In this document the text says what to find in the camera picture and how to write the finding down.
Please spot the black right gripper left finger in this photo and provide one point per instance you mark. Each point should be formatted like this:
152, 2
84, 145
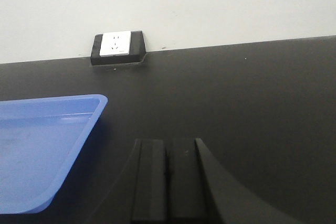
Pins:
150, 203

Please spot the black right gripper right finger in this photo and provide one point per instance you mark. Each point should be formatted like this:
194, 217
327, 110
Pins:
201, 190

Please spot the blue plastic tray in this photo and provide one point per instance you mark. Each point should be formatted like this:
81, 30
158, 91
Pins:
40, 141

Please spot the white wall power socket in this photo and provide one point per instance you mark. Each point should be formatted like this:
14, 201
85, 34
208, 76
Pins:
118, 48

